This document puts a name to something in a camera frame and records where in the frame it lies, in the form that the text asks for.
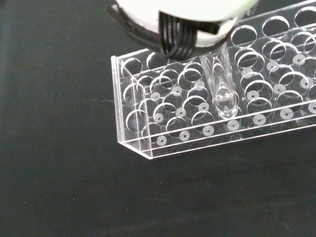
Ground black bench cloth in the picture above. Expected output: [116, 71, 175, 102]
[0, 0, 316, 237]

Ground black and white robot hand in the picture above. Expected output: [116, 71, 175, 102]
[105, 0, 260, 60]

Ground clear acrylic test tube rack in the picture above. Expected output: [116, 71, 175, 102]
[111, 0, 316, 160]

